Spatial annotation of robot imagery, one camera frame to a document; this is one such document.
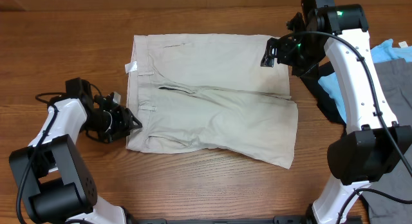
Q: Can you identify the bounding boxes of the beige shorts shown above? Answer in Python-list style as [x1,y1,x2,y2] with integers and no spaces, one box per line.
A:
[126,33,298,169]

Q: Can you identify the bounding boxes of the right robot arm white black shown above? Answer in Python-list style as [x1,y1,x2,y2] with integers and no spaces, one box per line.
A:
[261,0,411,223]

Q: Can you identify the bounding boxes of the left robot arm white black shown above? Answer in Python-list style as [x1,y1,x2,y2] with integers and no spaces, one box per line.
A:
[9,78,142,224]

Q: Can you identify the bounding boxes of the black garment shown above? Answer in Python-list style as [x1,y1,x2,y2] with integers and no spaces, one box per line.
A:
[300,62,345,126]

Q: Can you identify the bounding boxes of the light blue garment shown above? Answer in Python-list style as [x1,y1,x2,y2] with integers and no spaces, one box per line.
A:
[317,39,412,124]

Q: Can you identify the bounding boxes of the grey garment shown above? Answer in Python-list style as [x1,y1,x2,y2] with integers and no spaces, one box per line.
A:
[363,58,412,224]

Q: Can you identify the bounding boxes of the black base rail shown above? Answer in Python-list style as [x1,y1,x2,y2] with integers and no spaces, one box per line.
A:
[126,215,314,224]

